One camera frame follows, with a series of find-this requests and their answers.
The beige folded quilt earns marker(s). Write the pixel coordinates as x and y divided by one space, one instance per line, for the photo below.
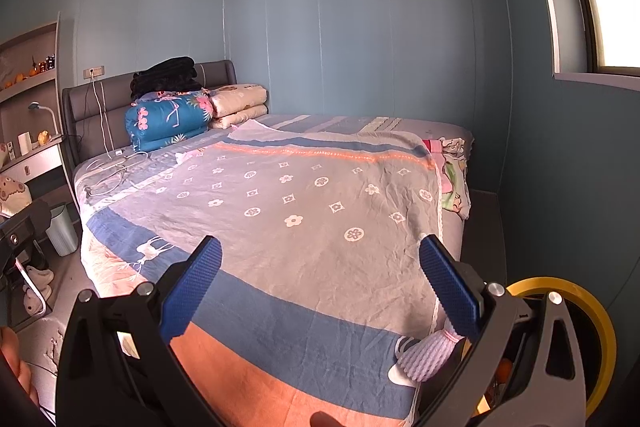
237 104

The person's right hand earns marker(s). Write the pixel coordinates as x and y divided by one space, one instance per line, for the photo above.
327 420

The orange figurines on shelf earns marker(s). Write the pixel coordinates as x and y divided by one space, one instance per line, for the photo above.
20 79

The wall power outlet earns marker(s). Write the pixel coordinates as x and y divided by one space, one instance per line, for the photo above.
94 71

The yellow duck figurine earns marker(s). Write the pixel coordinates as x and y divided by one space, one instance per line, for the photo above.
43 138

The small bottles on shelf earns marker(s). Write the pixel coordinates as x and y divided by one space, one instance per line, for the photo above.
46 63

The black folded clothing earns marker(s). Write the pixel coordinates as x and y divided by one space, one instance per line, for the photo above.
167 77

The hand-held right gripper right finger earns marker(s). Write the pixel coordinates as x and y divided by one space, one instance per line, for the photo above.
450 287

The lilac knitted sock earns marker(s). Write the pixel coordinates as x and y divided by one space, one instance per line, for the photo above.
430 352

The pink green floral cloth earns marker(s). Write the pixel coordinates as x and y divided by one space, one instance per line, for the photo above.
452 177

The grey upholstered bed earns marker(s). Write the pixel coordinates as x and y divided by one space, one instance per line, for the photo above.
85 107

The black bin with yellow rim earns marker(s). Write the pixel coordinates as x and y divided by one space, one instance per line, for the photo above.
600 307

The striped bed sheet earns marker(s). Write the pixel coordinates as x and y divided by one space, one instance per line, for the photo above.
340 123

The beige printed cushion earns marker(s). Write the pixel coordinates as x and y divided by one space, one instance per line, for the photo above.
12 197

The white plush slipper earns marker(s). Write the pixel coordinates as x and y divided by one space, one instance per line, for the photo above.
31 304
40 279

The wooden wall shelf unit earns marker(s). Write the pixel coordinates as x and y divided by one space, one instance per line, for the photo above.
35 92

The pink white small cloth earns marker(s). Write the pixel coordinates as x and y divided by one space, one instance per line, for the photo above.
189 156

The white ribbed waste bin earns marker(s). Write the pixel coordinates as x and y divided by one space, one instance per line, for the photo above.
62 232

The grey patterned blanket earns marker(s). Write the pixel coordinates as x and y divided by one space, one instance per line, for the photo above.
310 187

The white desk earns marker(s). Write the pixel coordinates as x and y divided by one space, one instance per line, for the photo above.
40 159

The blue floral folded quilt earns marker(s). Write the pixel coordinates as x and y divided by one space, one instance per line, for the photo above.
167 119

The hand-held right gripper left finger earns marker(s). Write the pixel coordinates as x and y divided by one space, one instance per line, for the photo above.
197 287

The small white box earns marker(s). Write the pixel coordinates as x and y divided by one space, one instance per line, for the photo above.
24 144

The white desk lamp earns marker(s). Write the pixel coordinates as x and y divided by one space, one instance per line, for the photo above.
35 106

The person's left hand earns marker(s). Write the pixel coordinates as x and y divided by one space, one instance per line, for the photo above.
15 367

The metal chair leg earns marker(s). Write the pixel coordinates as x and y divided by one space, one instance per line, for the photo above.
32 292

